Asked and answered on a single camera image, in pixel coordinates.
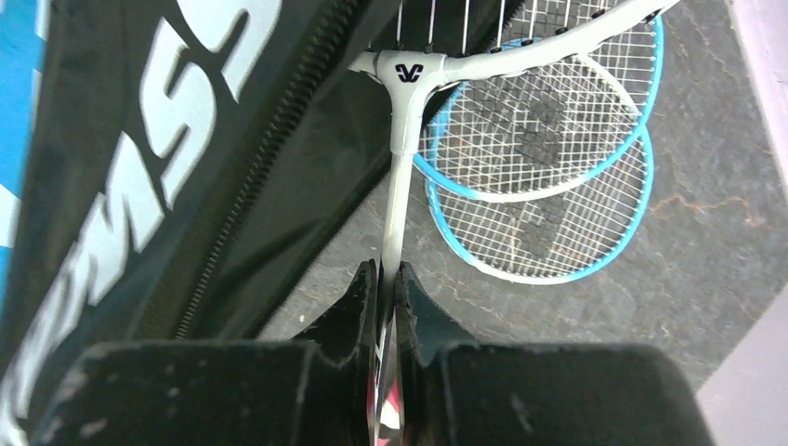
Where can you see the blue Sport racket bag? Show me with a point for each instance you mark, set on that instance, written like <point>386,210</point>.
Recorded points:
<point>24,30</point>

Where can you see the black Crossway racket bag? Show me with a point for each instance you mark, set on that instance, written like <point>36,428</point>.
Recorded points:
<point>188,161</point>

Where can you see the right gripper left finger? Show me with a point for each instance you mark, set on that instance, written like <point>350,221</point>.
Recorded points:
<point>309,390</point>

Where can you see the white badminton racket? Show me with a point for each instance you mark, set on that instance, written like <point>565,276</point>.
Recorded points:
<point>441,44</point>

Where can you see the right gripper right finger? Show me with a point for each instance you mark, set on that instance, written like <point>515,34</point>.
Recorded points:
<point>457,390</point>

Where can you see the blue badminton racket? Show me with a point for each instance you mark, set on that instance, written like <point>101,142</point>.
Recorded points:
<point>560,238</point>
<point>549,129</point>

